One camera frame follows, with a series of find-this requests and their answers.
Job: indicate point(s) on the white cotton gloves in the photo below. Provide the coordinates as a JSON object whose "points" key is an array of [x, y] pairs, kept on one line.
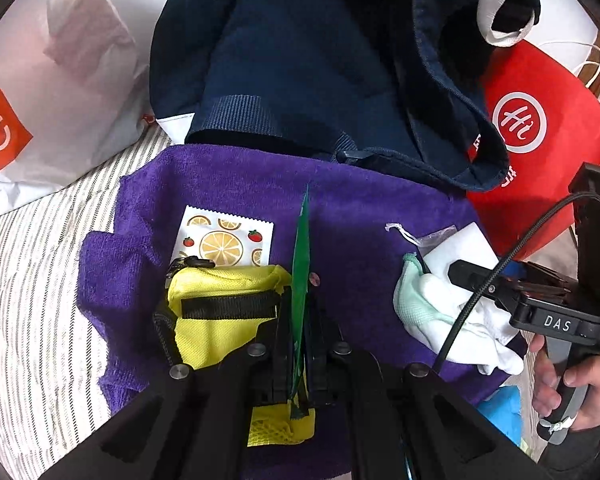
{"points": [[428, 306]]}

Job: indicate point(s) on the green snack sachet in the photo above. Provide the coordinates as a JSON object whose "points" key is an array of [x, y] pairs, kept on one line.
{"points": [[300, 270]]}

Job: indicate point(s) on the white foam sponge block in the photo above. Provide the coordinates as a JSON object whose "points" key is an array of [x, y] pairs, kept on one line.
{"points": [[468, 244]]}

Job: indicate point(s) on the person's right hand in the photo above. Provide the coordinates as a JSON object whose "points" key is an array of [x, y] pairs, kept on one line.
{"points": [[545, 397]]}

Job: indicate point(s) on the blue tissue pack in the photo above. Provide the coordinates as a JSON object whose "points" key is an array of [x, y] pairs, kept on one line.
{"points": [[503, 410]]}

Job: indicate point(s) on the red paper shopping bag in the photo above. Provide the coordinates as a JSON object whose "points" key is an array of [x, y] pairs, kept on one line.
{"points": [[550, 125]]}

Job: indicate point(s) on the purple terry towel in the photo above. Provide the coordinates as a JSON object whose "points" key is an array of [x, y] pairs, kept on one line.
{"points": [[121, 273]]}

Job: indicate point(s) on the navy blue canvas tote bag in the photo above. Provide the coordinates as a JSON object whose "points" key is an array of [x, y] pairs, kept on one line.
{"points": [[392, 86]]}

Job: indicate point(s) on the fruit print sachet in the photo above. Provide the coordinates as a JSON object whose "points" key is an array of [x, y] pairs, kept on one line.
{"points": [[224, 239]]}

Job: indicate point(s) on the yellow mesh pouch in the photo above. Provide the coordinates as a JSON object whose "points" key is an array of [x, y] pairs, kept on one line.
{"points": [[207, 312]]}

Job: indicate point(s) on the striped quilted cushion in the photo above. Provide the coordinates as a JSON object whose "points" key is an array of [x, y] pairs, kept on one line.
{"points": [[51, 357]]}

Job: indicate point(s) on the white Miniso plastic bag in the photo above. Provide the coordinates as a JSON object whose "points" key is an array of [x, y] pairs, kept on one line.
{"points": [[73, 89]]}

